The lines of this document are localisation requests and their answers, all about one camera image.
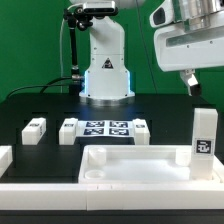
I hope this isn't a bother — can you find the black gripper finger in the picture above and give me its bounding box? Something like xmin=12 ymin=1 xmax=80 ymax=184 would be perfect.
xmin=180 ymin=69 xmax=202 ymax=96

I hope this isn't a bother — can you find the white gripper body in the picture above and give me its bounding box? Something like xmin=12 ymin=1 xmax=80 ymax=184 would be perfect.
xmin=149 ymin=0 xmax=224 ymax=71

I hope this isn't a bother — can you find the white desk top tray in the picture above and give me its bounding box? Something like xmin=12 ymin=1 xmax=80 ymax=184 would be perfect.
xmin=78 ymin=144 xmax=224 ymax=185

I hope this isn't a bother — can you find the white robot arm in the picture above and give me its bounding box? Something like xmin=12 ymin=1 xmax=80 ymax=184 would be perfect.
xmin=70 ymin=0 xmax=224 ymax=104

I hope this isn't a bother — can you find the fiducial marker sheet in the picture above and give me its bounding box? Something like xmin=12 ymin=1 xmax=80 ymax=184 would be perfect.
xmin=77 ymin=120 xmax=133 ymax=137

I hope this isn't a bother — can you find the white left fence block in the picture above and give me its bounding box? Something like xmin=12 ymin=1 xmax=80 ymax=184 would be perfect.
xmin=0 ymin=146 xmax=13 ymax=178

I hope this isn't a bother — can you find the black cable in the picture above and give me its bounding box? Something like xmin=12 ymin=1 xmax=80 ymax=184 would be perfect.
xmin=5 ymin=77 xmax=83 ymax=99

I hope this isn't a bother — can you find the white front fence rail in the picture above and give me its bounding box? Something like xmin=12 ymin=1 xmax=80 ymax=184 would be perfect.
xmin=0 ymin=181 xmax=224 ymax=211

